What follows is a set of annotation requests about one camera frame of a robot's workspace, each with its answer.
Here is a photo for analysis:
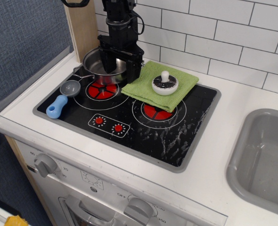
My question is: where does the grey right oven knob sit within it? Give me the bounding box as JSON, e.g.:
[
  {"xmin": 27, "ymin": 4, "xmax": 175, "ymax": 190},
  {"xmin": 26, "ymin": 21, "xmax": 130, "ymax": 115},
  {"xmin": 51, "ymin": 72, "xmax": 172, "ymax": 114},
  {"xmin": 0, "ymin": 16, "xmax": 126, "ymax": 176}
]
[{"xmin": 123, "ymin": 198, "xmax": 154, "ymax": 226}]

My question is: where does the stainless steel pot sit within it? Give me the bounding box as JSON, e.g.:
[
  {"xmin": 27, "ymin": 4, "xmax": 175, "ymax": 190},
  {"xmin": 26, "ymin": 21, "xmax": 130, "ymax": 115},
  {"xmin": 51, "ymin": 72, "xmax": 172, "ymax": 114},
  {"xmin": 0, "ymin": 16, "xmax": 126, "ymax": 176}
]
[{"xmin": 72, "ymin": 48, "xmax": 127, "ymax": 85}]

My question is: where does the grey oven knob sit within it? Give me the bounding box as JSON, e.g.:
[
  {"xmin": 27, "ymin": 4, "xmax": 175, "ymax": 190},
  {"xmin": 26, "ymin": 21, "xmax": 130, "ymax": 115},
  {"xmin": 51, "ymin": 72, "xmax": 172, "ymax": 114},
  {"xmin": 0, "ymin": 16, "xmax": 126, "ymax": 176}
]
[
  {"xmin": 34, "ymin": 153, "xmax": 57, "ymax": 178},
  {"xmin": 123, "ymin": 198, "xmax": 154, "ymax": 226}
]

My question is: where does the white toy mushroom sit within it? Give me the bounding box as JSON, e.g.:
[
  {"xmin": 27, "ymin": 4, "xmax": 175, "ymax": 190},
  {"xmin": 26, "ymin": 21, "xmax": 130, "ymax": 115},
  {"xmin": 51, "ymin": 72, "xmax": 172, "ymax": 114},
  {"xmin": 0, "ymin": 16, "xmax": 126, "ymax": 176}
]
[{"xmin": 152, "ymin": 71, "xmax": 179, "ymax": 96}]

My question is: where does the black sleeved cable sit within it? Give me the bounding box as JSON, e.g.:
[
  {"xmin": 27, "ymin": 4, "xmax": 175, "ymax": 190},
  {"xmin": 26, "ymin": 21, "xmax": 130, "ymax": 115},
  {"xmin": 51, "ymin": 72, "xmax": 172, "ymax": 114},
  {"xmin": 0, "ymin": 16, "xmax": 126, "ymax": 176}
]
[{"xmin": 60, "ymin": 0, "xmax": 91, "ymax": 8}]

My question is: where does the grey sink basin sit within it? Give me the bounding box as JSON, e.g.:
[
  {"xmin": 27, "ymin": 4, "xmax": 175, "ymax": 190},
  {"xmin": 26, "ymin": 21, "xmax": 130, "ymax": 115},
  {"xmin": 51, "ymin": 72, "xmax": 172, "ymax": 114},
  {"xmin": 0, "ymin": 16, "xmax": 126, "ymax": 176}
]
[{"xmin": 226, "ymin": 109, "xmax": 278, "ymax": 214}]

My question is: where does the green folded cloth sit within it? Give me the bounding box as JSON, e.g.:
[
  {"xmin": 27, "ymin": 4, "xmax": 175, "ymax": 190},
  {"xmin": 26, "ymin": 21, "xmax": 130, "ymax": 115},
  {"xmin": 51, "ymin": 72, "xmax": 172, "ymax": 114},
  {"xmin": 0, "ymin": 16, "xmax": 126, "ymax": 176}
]
[{"xmin": 122, "ymin": 61, "xmax": 199, "ymax": 113}]

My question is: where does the blue grey toy scoop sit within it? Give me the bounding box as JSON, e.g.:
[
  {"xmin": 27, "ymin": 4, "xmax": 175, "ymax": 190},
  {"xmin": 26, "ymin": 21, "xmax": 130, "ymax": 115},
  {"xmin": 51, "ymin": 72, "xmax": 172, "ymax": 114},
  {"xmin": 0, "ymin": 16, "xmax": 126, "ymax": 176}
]
[{"xmin": 46, "ymin": 80, "xmax": 81, "ymax": 119}]

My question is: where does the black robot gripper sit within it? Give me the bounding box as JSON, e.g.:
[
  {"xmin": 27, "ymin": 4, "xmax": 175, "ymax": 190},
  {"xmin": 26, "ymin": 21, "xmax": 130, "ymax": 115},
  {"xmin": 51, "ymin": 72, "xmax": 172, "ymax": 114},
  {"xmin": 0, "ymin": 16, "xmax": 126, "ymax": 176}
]
[{"xmin": 98, "ymin": 16, "xmax": 144, "ymax": 84}]

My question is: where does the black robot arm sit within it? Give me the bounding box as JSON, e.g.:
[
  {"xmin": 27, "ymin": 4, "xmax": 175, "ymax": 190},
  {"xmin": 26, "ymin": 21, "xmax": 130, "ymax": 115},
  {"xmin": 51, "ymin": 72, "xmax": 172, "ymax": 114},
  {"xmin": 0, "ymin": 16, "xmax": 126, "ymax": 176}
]
[{"xmin": 98, "ymin": 0, "xmax": 144, "ymax": 83}]

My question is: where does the black toy stovetop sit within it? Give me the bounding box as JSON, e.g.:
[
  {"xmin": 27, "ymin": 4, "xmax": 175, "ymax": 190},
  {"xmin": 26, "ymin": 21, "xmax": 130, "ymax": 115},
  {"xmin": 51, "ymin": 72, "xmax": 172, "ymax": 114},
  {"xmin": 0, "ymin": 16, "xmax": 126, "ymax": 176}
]
[{"xmin": 33, "ymin": 55, "xmax": 222, "ymax": 174}]

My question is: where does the white toy oven front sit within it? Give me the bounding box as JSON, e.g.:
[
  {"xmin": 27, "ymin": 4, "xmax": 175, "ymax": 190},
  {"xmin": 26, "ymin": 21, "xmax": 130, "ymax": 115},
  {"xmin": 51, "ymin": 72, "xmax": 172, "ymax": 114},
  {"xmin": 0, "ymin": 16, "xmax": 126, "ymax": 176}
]
[{"xmin": 17, "ymin": 142, "xmax": 227, "ymax": 226}]

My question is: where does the grey left oven knob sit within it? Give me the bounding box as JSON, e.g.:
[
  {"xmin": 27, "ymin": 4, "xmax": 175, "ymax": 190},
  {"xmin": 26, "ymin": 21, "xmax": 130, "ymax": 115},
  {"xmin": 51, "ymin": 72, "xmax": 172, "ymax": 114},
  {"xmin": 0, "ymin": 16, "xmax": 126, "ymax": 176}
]
[{"xmin": 34, "ymin": 153, "xmax": 57, "ymax": 178}]

